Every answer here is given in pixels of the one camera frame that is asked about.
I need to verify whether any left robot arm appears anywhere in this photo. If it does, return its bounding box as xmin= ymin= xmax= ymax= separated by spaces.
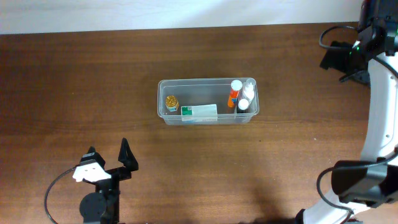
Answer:
xmin=73 ymin=138 xmax=139 ymax=223

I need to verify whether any orange tube white cap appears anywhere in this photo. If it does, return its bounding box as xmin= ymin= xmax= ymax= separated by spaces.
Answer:
xmin=228 ymin=80 xmax=243 ymax=108

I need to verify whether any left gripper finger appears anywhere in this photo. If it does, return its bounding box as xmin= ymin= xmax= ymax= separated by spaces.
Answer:
xmin=80 ymin=146 xmax=106 ymax=168
xmin=118 ymin=138 xmax=139 ymax=172

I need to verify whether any clear plastic container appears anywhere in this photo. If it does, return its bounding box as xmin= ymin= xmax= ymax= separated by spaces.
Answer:
xmin=157 ymin=78 xmax=260 ymax=126

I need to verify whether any black bottle white cap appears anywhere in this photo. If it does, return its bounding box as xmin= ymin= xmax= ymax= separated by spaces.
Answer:
xmin=236 ymin=98 xmax=249 ymax=114

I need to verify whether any white spray bottle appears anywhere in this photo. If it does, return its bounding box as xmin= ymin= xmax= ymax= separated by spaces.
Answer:
xmin=239 ymin=78 xmax=256 ymax=104

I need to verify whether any small gold-lid jar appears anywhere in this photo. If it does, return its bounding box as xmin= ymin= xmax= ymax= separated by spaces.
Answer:
xmin=165 ymin=95 xmax=179 ymax=112

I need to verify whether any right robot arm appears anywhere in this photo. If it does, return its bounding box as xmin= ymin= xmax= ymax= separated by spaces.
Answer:
xmin=294 ymin=0 xmax=397 ymax=223

